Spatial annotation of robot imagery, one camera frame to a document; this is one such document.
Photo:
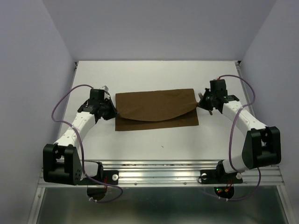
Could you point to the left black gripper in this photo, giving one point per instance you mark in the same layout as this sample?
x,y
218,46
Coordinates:
x,y
113,112

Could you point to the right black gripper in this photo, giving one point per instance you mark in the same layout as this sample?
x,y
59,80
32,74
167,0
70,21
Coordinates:
x,y
202,102

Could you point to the brown cloth napkin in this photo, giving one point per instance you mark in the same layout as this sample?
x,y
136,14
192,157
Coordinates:
x,y
147,110

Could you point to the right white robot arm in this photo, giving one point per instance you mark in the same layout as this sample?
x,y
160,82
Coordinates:
x,y
262,144

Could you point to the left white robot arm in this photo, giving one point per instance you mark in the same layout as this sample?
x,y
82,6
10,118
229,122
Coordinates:
x,y
63,160

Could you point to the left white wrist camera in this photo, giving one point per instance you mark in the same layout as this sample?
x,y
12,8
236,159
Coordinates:
x,y
105,88

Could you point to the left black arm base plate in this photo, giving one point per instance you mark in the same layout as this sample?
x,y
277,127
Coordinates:
x,y
109,177

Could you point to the aluminium front rail frame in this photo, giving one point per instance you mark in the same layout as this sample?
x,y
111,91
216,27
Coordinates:
x,y
166,192

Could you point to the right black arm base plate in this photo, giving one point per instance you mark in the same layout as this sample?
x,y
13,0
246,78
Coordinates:
x,y
211,176

